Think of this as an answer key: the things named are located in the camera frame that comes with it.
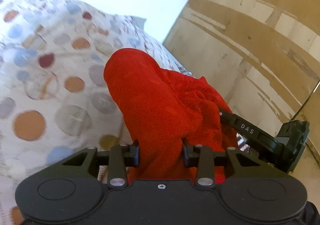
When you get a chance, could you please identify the red knit sweater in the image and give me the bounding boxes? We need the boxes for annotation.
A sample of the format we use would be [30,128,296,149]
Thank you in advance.
[104,49,238,181]

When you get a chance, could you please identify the patterned quilt with circles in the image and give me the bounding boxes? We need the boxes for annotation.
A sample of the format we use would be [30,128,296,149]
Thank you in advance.
[1,0,187,224]

